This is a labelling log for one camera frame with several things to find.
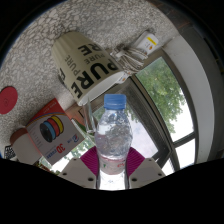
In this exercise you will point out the white and red filament box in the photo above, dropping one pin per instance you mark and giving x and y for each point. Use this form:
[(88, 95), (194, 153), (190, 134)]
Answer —
[(55, 133)]

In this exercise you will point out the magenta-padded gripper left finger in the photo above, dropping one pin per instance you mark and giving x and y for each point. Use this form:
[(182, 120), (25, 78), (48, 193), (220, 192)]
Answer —
[(78, 173)]

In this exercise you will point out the cream mug with black letters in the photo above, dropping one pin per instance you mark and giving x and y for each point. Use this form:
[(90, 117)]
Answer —
[(83, 63)]

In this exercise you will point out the flat round red coaster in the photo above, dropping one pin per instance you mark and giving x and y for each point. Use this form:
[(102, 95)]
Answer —
[(7, 100)]

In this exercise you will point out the dark-framed bay window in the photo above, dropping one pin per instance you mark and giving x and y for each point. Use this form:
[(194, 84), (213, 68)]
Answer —
[(166, 110)]

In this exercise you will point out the long white cardboard box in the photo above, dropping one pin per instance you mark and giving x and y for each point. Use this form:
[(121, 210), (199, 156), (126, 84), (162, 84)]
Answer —
[(148, 42)]

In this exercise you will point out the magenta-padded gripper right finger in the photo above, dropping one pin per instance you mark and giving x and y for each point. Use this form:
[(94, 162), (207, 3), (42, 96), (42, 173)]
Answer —
[(146, 173)]

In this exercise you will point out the clear blue-capped water bottle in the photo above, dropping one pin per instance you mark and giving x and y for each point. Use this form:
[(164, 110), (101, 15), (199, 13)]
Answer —
[(113, 140)]

